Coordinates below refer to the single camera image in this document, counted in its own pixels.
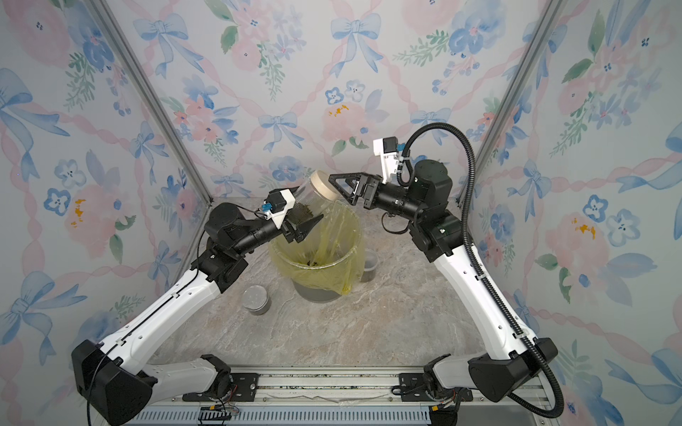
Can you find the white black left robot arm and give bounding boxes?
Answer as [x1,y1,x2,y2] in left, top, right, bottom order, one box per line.
[71,202,324,425]

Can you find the yellow plastic bin liner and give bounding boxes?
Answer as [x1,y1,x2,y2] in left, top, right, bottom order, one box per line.
[269,202,365,300]

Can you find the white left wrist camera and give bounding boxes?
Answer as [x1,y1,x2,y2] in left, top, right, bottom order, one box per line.
[259,188,296,221]

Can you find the translucent plastic container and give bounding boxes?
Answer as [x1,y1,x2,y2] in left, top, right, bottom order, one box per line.
[360,248,379,283]

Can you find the beige round jar lid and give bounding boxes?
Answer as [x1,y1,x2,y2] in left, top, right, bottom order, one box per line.
[309,170,340,202]

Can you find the grey mesh trash bin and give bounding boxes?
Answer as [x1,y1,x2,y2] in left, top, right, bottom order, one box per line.
[291,253,364,302]

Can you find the small jar with grey lid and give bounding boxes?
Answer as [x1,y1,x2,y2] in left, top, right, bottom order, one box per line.
[242,285,271,316]

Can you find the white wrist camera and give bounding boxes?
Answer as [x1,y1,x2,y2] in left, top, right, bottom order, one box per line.
[373,137,410,186]
[259,188,296,221]

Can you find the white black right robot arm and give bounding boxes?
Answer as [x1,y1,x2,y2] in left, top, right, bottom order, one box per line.
[328,160,564,418]

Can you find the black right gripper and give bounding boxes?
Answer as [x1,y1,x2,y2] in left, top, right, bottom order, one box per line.
[335,173,428,226]

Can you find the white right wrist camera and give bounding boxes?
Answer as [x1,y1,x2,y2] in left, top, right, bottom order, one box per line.
[373,137,410,186]

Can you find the black corrugated cable conduit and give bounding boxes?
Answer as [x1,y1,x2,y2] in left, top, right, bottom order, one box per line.
[399,121,566,419]

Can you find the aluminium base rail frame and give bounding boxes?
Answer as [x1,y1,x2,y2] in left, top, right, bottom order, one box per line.
[115,366,549,425]

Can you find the glass jar with tea leaves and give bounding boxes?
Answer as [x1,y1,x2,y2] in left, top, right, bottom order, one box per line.
[291,179,332,220]

